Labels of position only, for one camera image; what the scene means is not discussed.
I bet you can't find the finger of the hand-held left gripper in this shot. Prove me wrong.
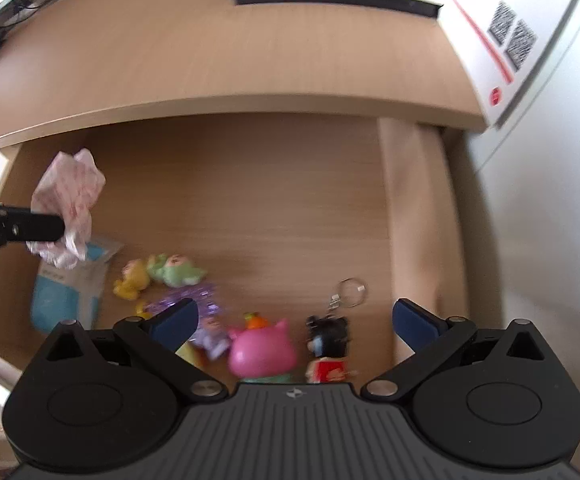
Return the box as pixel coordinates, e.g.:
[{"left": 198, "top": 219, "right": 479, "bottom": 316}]
[{"left": 0, "top": 204, "right": 66, "bottom": 247}]

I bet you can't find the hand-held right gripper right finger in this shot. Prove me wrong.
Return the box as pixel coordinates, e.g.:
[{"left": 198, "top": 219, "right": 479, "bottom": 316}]
[{"left": 361, "top": 298, "right": 547, "bottom": 402}]

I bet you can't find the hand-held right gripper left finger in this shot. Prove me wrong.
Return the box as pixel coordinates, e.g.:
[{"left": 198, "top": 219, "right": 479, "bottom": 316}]
[{"left": 46, "top": 298, "right": 225, "bottom": 402}]

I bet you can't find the small white purple figure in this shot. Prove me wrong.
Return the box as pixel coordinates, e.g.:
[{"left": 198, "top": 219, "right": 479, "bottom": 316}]
[{"left": 190, "top": 316, "right": 232, "bottom": 361}]

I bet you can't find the purple crystal snowflake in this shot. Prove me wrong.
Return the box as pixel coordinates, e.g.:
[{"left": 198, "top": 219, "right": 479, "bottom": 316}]
[{"left": 142, "top": 282, "right": 222, "bottom": 318}]

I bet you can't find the pink white wrapper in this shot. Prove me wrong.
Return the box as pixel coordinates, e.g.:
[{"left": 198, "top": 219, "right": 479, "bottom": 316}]
[{"left": 25, "top": 148, "right": 107, "bottom": 269}]

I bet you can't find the green toy figure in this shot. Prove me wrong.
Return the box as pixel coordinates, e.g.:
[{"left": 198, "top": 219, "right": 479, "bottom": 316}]
[{"left": 146, "top": 253, "right": 208, "bottom": 288}]

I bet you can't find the yellow toy block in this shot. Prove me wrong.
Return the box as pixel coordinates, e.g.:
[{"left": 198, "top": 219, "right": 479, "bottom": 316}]
[{"left": 113, "top": 259, "right": 152, "bottom": 302}]

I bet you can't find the blue wet wipes packet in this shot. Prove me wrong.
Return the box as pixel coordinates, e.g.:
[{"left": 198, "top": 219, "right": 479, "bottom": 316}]
[{"left": 30, "top": 234, "right": 123, "bottom": 335}]

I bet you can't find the black-haired doll keychain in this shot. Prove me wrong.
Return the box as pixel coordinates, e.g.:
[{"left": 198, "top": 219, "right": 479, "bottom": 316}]
[{"left": 304, "top": 277, "right": 367, "bottom": 384}]

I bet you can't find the pink cat toy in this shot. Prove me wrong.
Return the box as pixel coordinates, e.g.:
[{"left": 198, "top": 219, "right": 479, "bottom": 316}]
[{"left": 227, "top": 312, "right": 299, "bottom": 383}]

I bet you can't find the wooden drawer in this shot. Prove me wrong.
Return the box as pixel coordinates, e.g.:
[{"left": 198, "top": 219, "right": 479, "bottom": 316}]
[{"left": 0, "top": 111, "right": 473, "bottom": 401}]

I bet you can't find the white cabinet with printed labels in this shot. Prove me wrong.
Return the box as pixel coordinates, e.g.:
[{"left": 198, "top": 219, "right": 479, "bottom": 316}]
[{"left": 437, "top": 0, "right": 580, "bottom": 133}]

